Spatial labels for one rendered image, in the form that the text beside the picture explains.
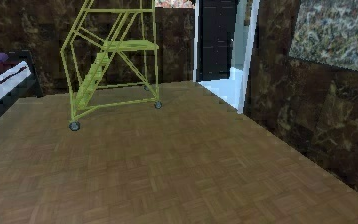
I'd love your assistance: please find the yellow-green rolling ladder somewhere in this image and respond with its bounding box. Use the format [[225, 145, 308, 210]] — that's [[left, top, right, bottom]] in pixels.
[[60, 0, 164, 132]]

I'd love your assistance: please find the black room door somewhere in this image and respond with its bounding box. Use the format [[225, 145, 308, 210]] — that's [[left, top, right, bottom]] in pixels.
[[197, 0, 240, 82]]

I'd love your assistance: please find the pink patterned framed picture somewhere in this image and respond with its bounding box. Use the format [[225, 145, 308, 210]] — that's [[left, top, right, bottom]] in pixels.
[[154, 0, 196, 9]]

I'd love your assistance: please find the grey speckled framed picture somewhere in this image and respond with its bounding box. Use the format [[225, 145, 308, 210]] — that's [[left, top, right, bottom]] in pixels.
[[288, 0, 358, 73]]

